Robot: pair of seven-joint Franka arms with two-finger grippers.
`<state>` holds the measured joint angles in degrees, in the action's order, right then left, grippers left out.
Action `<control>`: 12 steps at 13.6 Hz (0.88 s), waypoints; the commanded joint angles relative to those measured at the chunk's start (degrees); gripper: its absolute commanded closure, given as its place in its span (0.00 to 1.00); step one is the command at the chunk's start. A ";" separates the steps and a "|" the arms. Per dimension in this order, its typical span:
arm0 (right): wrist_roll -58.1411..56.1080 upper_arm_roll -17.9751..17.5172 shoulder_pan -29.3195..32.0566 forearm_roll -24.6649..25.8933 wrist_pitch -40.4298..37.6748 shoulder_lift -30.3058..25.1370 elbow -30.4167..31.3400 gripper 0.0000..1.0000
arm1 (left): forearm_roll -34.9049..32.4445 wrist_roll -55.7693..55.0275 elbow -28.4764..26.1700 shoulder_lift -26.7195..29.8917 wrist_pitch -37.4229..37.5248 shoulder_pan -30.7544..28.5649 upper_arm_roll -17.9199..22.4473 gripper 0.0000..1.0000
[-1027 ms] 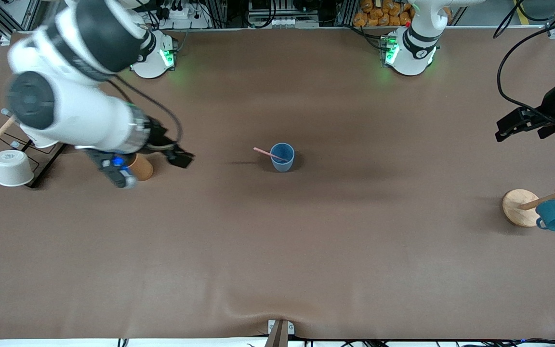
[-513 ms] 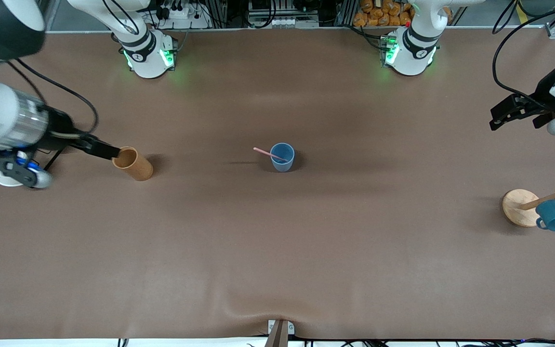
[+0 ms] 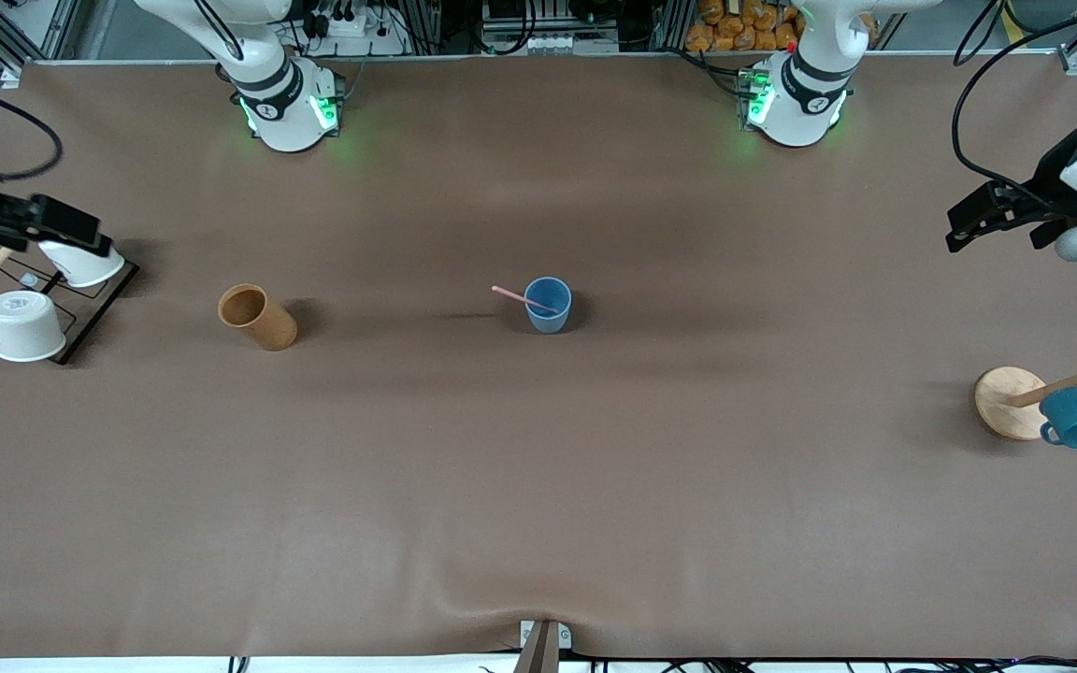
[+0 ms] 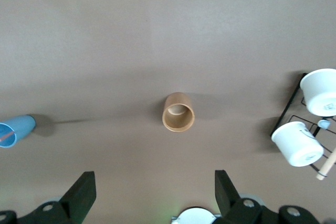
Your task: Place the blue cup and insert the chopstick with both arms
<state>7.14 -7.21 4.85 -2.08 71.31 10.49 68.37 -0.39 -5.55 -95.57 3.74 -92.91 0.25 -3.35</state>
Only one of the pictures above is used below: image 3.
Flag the light blue plastic cup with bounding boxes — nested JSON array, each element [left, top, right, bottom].
[[525, 277, 573, 335]]

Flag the pink chopstick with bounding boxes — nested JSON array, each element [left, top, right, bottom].
[[491, 285, 561, 315]]

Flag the white paper cup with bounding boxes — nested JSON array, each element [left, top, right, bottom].
[[37, 240, 127, 289], [0, 290, 68, 364]]

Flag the brown cork cup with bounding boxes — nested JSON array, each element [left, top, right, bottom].
[[217, 284, 299, 353]]

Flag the wooden mug tree stand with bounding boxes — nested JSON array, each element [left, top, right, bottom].
[[974, 335, 1077, 441]]

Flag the pile of bread rolls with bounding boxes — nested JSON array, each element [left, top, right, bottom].
[[684, 0, 878, 54]]

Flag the white power strip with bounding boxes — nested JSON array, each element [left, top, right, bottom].
[[312, 9, 409, 57]]

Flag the metal table clamp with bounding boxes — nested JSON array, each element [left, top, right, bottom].
[[512, 619, 573, 673]]

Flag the black wire rack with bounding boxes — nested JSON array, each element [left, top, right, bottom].
[[0, 245, 141, 366]]

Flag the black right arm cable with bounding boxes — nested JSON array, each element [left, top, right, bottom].
[[0, 73, 65, 184]]

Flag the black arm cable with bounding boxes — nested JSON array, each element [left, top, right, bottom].
[[951, 0, 1077, 208], [0, 73, 65, 184]]

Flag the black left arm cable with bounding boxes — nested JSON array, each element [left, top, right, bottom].
[[951, 0, 1077, 208]]

